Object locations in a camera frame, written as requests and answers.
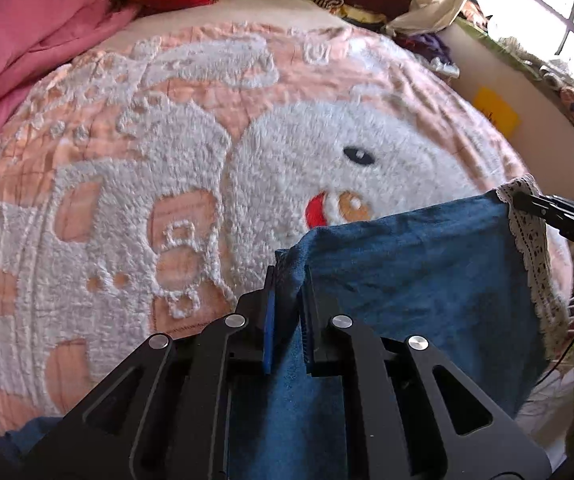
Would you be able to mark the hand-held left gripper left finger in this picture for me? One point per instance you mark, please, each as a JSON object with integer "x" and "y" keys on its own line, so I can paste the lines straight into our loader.
{"x": 268, "y": 330}

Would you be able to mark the purple clothes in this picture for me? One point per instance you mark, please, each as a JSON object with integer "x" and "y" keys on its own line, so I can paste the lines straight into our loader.
{"x": 432, "y": 45}

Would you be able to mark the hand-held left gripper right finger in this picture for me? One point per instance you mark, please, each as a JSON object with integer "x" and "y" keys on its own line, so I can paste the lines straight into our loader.
{"x": 308, "y": 330}

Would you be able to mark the window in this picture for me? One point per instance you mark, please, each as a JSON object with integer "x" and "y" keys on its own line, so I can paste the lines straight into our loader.
{"x": 532, "y": 5}

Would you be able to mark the pink duvet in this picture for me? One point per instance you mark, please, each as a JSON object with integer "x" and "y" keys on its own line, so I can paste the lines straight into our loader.
{"x": 27, "y": 40}

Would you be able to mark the yellow bag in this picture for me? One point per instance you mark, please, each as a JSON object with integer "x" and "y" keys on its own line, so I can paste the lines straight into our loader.
{"x": 496, "y": 110}

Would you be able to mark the peach bear printed blanket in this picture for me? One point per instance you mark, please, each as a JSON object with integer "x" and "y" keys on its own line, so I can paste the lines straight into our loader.
{"x": 117, "y": 185}

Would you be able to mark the blue pants with lace trim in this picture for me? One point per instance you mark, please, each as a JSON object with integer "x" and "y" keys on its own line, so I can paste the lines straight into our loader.
{"x": 417, "y": 270}

